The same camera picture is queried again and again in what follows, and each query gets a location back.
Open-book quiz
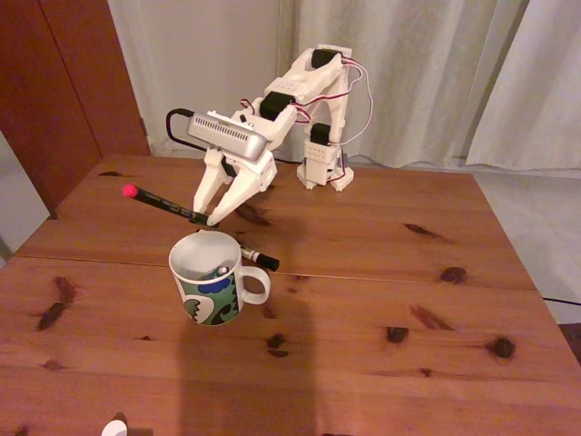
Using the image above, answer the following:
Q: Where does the narrow white curtain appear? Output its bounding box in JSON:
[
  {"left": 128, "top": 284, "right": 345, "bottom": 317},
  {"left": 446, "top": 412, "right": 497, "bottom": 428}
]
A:
[{"left": 462, "top": 0, "right": 581, "bottom": 172}]

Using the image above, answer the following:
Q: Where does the wide white curtain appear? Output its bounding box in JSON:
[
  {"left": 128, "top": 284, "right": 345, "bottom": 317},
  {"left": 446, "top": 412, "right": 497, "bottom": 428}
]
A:
[{"left": 271, "top": 0, "right": 530, "bottom": 169}]

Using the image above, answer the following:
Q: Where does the black camera cable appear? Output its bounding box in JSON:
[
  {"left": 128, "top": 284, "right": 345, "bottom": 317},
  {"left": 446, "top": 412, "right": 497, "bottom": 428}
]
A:
[{"left": 165, "top": 107, "right": 214, "bottom": 151}]

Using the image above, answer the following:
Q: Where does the black and white marker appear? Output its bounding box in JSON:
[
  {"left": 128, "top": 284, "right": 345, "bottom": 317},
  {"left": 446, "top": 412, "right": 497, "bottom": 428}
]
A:
[{"left": 194, "top": 228, "right": 281, "bottom": 273}]

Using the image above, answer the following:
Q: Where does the silver camera box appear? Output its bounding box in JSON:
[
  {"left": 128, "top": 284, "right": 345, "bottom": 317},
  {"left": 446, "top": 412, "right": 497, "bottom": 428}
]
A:
[{"left": 186, "top": 110, "right": 269, "bottom": 164}]

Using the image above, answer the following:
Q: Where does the black fineliner with red end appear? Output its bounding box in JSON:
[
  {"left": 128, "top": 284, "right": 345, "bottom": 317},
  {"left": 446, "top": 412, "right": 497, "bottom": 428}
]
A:
[{"left": 122, "top": 183, "right": 222, "bottom": 227}]

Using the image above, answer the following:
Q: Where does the brown wooden cabinet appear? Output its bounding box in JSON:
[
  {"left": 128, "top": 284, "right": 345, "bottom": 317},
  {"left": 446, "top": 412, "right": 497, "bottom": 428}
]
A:
[{"left": 0, "top": 0, "right": 151, "bottom": 222}]

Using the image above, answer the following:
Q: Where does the white mug green blue pattern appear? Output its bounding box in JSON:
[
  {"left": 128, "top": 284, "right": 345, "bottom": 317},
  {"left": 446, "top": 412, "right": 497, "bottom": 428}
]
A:
[{"left": 168, "top": 230, "right": 272, "bottom": 327}]

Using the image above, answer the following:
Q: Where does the teal pen with olive grip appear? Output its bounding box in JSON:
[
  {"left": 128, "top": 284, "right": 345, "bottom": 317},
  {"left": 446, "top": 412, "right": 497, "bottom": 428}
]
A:
[{"left": 199, "top": 264, "right": 231, "bottom": 282}]

